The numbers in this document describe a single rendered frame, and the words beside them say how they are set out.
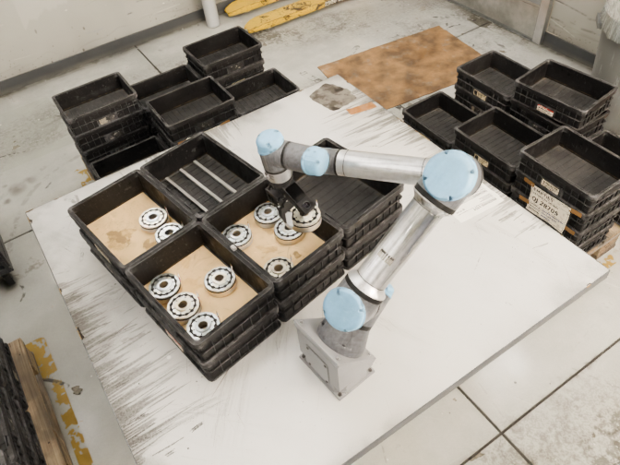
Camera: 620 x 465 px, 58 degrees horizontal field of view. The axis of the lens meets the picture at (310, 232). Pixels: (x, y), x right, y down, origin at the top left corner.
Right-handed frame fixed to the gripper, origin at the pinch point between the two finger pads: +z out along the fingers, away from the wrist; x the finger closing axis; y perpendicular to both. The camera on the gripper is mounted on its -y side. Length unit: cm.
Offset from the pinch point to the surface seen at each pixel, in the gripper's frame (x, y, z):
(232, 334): 37.3, -8.0, 10.8
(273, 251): 7.2, 9.1, 16.4
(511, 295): -39, -55, 35
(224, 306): 32.6, 3.1, 13.2
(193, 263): 29.2, 25.2, 13.6
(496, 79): -183, 46, 86
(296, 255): 2.9, 2.2, 17.0
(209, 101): -52, 145, 58
